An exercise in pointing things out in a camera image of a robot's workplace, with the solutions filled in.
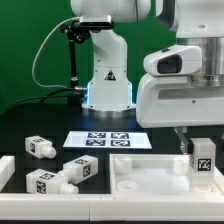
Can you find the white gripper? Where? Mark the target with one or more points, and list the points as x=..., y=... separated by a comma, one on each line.
x=174, y=102

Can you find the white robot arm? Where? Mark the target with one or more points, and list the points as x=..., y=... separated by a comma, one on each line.
x=117, y=69

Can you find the white front fence bar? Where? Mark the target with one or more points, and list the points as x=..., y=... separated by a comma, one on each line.
x=111, y=208

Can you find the white sheet with tags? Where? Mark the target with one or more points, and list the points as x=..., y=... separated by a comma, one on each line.
x=85, y=139

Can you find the white left fence block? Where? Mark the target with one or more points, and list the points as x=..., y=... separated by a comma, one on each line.
x=7, y=168

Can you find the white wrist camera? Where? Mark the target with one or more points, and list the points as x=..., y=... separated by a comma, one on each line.
x=174, y=60

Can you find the grey camera on stand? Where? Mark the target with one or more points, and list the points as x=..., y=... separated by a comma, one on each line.
x=96, y=22

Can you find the black camera stand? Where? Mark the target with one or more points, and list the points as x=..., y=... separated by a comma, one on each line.
x=75, y=35

